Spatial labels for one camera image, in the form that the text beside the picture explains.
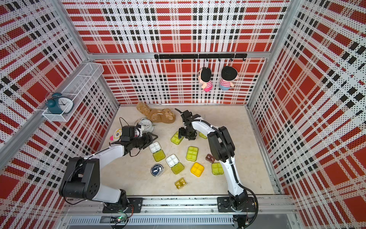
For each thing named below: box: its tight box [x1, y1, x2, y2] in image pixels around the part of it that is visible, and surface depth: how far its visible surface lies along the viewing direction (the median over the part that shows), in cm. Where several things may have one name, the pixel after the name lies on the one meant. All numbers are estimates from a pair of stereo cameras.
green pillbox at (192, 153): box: [185, 145, 199, 162], surface depth 95 cm
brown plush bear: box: [136, 102, 176, 124], surface depth 104 cm
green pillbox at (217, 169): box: [211, 162, 225, 176], surface depth 87 cm
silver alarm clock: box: [134, 117, 156, 134], surface depth 107 cm
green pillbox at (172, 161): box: [165, 153, 185, 175], surface depth 90 cm
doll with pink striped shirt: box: [197, 66, 214, 93], surface depth 97 cm
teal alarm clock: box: [45, 92, 75, 115], surface depth 64 cm
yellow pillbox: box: [190, 162, 205, 177], surface depth 88 cm
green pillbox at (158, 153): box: [148, 141, 166, 162], surface depth 95 cm
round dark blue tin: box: [150, 163, 164, 177], surface depth 87 cm
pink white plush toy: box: [109, 127, 123, 143], surface depth 97 cm
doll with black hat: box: [218, 65, 238, 91], surface depth 99 cm
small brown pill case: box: [205, 153, 215, 164], surface depth 92 cm
